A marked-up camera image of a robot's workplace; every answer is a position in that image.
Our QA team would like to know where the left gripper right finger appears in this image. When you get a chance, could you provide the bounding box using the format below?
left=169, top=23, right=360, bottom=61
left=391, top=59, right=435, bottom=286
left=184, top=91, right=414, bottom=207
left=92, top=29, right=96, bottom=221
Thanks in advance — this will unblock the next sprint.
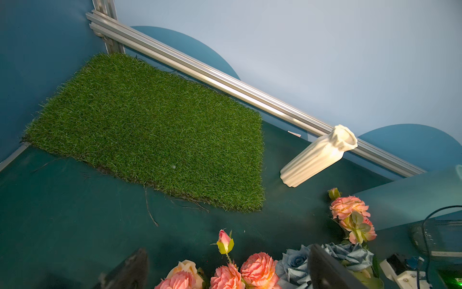
left=308, top=244, right=367, bottom=289

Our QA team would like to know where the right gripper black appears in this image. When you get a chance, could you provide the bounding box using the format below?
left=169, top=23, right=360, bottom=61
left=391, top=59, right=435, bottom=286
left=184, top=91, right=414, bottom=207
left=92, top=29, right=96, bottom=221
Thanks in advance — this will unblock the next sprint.
left=437, top=265, right=462, bottom=289

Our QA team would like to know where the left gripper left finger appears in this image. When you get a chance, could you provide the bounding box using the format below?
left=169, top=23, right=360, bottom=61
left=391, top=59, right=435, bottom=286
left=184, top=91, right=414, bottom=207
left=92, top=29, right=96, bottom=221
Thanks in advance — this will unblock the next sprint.
left=93, top=248, right=149, bottom=289

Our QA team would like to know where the clear glass vase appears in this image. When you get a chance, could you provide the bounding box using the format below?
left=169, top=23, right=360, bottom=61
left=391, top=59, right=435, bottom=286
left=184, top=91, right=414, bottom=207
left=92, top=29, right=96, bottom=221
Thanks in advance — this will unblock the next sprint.
left=410, top=219, right=462, bottom=264

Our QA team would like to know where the teal cylindrical vase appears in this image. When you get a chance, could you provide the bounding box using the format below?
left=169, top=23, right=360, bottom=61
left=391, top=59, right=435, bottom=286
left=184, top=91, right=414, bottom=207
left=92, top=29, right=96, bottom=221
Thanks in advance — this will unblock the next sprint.
left=355, top=164, right=462, bottom=231

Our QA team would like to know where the white ribbed ceramic vase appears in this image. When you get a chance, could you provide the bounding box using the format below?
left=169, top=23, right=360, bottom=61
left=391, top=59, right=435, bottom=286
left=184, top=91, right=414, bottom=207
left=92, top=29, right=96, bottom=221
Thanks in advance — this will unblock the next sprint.
left=280, top=125, right=358, bottom=187

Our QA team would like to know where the blue hydrangea bunch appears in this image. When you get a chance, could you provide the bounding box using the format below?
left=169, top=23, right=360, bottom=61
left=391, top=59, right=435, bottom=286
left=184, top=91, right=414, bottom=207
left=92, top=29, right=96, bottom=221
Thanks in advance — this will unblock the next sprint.
left=276, top=243, right=384, bottom=289

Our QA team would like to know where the pink flower bunch on table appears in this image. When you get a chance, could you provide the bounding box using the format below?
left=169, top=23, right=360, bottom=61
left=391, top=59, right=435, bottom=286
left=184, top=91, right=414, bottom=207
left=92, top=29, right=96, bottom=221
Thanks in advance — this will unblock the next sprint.
left=156, top=230, right=281, bottom=289

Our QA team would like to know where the green artificial grass mat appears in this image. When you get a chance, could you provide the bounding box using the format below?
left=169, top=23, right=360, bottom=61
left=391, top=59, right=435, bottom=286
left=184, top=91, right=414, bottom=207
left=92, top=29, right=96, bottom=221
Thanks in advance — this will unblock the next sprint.
left=24, top=54, right=265, bottom=213

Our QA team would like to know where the aluminium frame back bar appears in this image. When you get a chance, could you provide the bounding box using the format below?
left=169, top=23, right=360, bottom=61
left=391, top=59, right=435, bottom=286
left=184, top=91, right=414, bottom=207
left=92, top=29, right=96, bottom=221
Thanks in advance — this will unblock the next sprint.
left=85, top=9, right=427, bottom=178

